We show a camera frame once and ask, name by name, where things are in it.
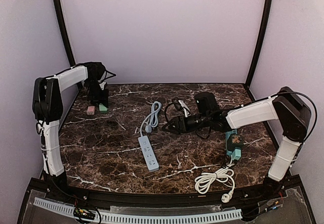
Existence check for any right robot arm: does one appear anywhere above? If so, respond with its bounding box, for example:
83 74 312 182
163 86 313 182

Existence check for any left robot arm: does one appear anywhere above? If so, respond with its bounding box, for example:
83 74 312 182
32 62 116 178

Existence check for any small green circuit board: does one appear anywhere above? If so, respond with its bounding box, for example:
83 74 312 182
73 208 96 220

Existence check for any white slotted cable duct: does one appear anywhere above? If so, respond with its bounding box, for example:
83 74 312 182
33 197 242 223

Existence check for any black frame post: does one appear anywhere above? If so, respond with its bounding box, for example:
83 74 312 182
245 0 272 88
53 0 76 67

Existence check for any dark green decorated charger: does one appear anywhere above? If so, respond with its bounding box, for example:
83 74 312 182
226 133 244 151

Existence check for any white power cable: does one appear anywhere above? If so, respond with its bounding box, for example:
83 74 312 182
194 158 236 204

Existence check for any light blue power strip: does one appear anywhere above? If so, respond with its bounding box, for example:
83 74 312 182
138 136 159 172

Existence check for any teal power strip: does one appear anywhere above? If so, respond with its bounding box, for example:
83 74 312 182
225 129 244 161

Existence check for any green dual USB charger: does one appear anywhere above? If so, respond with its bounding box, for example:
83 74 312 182
99 104 108 113

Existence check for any light blue power strip cable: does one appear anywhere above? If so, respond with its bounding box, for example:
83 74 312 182
140 101 163 138

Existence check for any pink USB charger plug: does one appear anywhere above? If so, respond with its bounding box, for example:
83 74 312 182
86 106 96 115

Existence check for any black frame post right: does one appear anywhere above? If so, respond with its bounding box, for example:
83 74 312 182
245 0 272 88

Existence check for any black frame post left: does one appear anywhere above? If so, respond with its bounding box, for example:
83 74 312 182
53 0 76 67

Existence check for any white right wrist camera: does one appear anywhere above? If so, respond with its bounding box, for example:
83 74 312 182
178 100 191 117

